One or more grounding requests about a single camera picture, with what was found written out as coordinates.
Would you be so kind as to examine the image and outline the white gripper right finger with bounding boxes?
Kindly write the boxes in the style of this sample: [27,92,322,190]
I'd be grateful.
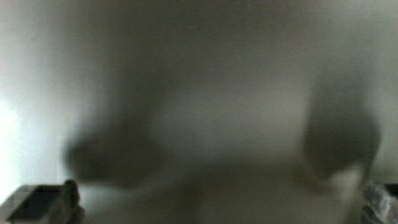
[361,182,398,224]

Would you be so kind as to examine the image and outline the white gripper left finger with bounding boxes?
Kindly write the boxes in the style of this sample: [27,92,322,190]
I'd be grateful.
[0,180,84,224]

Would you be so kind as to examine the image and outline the white cabinet body box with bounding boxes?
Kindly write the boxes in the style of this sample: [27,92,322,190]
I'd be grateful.
[0,0,398,224]

